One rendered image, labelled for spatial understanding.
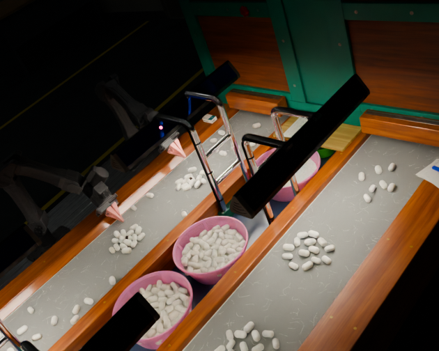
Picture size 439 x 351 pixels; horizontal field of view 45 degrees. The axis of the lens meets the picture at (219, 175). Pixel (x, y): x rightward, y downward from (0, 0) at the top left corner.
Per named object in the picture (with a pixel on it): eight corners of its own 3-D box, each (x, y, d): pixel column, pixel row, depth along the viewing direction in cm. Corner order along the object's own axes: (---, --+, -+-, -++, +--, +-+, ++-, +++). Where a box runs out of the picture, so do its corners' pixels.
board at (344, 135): (273, 136, 217) (272, 134, 216) (294, 116, 224) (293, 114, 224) (343, 152, 195) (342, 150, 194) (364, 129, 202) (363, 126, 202)
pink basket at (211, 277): (170, 289, 180) (159, 271, 175) (198, 232, 199) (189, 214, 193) (241, 296, 168) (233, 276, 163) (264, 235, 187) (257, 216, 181)
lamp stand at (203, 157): (191, 209, 211) (150, 116, 185) (223, 178, 221) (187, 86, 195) (226, 222, 198) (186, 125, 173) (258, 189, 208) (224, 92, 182)
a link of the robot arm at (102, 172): (109, 168, 209) (81, 154, 204) (107, 180, 202) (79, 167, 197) (96, 188, 214) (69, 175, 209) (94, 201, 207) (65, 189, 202)
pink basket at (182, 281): (108, 335, 173) (95, 317, 167) (164, 278, 185) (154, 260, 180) (160, 374, 155) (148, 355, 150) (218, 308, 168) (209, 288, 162)
